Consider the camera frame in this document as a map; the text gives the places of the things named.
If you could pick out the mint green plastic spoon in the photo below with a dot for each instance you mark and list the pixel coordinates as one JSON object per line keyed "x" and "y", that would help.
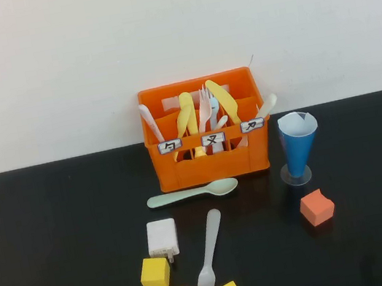
{"x": 199, "y": 192}

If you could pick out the grey plastic fork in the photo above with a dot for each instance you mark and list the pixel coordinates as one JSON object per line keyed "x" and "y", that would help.
{"x": 209, "y": 236}

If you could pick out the orange plastic cutlery crate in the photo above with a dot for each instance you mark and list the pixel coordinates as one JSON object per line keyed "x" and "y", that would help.
{"x": 214, "y": 170}

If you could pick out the yellow plastic spoon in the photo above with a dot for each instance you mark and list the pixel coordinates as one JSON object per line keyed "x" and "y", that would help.
{"x": 182, "y": 124}
{"x": 186, "y": 100}

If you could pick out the white spoon sign label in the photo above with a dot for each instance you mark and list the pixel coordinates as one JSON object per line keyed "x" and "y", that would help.
{"x": 170, "y": 146}

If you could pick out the white fork sign label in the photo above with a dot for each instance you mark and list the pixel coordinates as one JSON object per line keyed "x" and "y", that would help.
{"x": 213, "y": 139}

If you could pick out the pink plastic fork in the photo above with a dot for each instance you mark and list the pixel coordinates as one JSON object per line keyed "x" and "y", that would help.
{"x": 204, "y": 114}

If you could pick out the light blue plastic fork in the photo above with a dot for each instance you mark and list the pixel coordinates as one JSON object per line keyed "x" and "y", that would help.
{"x": 214, "y": 108}

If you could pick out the yellow plastic knife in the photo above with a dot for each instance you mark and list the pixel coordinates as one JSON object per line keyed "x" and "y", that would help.
{"x": 221, "y": 97}

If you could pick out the white knife sign label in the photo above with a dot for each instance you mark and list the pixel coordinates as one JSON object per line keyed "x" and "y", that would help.
{"x": 252, "y": 125}

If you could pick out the cream plastic knife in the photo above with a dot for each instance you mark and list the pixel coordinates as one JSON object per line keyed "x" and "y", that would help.
{"x": 268, "y": 103}

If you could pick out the white charger plug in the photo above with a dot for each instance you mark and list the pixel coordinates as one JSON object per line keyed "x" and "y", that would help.
{"x": 161, "y": 237}

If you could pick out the clear round plastic base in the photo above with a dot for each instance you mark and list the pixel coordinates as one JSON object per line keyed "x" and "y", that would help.
{"x": 287, "y": 177}

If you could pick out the blue paper cone cup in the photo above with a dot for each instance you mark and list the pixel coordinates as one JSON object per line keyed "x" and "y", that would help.
{"x": 299, "y": 149}

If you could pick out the orange foam cube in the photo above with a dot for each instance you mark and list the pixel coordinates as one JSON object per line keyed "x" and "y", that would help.
{"x": 317, "y": 207}

